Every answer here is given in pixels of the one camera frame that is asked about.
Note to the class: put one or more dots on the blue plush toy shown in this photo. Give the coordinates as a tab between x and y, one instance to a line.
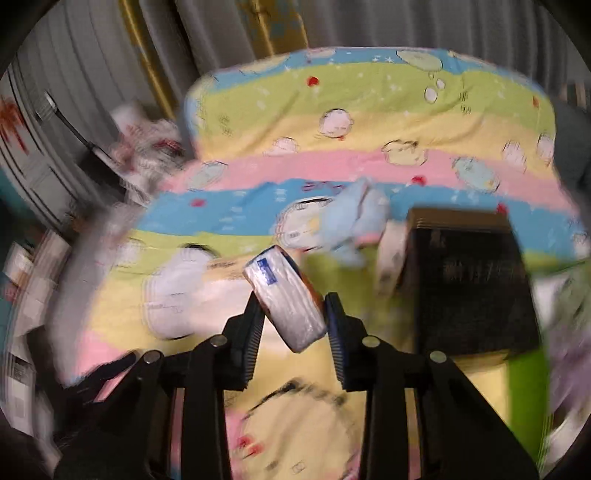
351	221

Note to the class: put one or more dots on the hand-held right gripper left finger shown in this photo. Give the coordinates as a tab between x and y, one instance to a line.
249	344

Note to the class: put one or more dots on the printed cartoon blanket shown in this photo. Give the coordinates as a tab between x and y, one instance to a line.
369	120

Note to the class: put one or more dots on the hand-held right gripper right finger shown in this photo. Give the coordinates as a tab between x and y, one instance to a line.
339	344

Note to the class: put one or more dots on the light purple cloth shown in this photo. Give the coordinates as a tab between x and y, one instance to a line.
568	369

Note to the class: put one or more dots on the white tissue pack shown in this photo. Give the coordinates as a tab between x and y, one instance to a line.
288	300

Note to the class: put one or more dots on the grey curtain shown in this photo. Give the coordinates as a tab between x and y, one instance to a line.
392	23

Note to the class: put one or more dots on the white and red cloth pile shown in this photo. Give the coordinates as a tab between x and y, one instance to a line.
143	138

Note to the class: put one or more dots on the black and gold tin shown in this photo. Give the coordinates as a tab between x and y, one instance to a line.
471	286

